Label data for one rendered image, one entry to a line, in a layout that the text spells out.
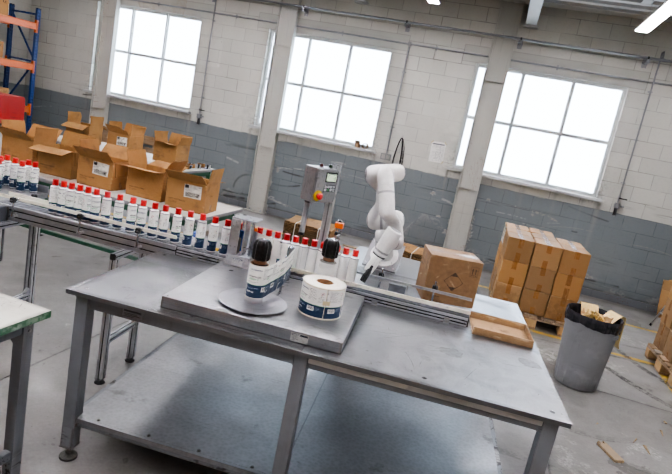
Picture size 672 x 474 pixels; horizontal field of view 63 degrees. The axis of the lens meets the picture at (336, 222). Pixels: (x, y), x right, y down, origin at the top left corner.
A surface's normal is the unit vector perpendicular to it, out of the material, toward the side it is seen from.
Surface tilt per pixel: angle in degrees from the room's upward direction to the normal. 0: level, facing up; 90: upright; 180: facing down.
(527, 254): 90
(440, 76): 90
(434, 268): 90
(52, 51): 90
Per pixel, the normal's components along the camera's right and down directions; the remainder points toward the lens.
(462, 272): 0.00, 0.19
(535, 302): -0.27, 0.13
